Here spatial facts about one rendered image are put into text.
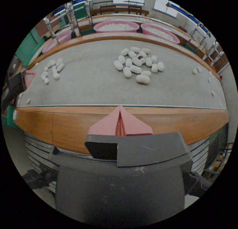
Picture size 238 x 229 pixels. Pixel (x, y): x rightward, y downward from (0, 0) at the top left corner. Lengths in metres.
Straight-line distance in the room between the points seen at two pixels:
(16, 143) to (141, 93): 1.70
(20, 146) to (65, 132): 1.52
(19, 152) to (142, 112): 1.72
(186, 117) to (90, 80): 0.29
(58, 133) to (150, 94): 0.26
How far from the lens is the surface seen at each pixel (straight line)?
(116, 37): 0.40
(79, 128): 0.20
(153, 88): 0.25
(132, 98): 0.22
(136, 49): 0.32
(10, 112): 0.78
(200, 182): 0.31
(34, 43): 0.99
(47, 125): 0.27
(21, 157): 1.72
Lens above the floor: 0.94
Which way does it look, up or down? 77 degrees down
